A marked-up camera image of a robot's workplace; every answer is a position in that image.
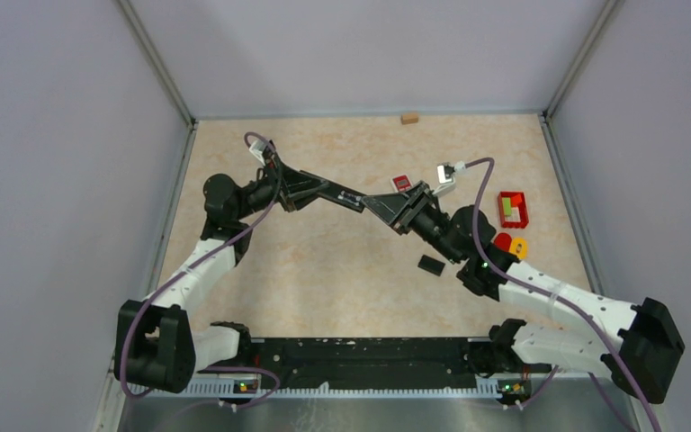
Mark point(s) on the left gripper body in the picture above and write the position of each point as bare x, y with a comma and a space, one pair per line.
266, 191

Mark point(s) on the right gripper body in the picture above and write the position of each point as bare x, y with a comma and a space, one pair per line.
425, 220

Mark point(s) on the white remote control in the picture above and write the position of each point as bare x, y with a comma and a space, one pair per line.
401, 183

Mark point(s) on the black remote battery cover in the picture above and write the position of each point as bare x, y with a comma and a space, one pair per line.
431, 265

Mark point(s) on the black remote control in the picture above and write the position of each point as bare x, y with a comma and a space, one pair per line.
343, 196

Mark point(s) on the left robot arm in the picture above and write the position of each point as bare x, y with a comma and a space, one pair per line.
156, 347

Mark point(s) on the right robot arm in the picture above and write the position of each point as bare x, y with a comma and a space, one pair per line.
637, 346

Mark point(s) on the small wooden block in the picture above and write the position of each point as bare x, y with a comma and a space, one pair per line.
408, 118

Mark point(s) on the red plastic bin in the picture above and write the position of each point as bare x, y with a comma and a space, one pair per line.
512, 210

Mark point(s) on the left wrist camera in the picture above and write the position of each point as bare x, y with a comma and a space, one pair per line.
262, 150

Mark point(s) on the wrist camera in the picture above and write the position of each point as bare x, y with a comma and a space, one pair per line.
262, 150
446, 175

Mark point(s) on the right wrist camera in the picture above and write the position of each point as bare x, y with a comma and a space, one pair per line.
446, 175

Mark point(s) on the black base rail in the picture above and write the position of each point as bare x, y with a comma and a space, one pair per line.
382, 363

